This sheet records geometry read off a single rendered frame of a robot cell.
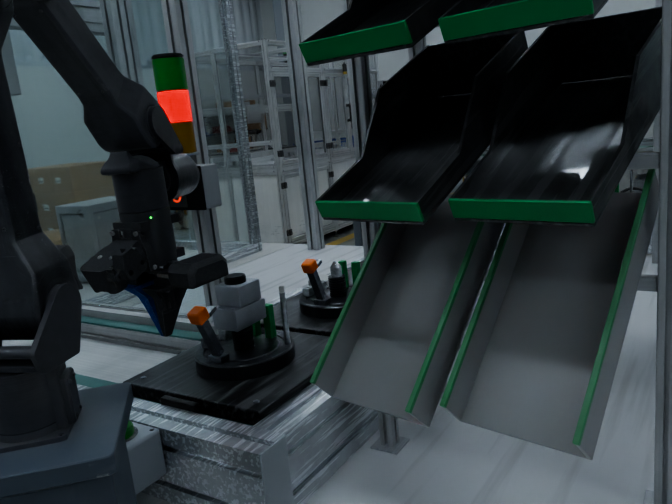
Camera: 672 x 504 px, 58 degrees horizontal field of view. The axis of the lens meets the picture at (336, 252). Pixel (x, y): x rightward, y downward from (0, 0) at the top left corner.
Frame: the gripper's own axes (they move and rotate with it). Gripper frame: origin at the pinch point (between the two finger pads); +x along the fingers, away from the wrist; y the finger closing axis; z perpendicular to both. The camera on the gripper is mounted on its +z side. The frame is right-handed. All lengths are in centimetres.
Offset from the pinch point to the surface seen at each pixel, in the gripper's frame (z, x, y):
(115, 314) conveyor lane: -25, 14, -45
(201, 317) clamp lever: -5.1, 2.8, 1.0
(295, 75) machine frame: -120, -33, -63
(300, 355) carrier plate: -17.1, 12.2, 6.4
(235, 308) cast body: -11.1, 3.6, 1.2
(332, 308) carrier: -32.2, 10.7, 2.3
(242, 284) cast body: -12.6, 0.7, 1.7
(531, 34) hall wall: -1065, -109, -247
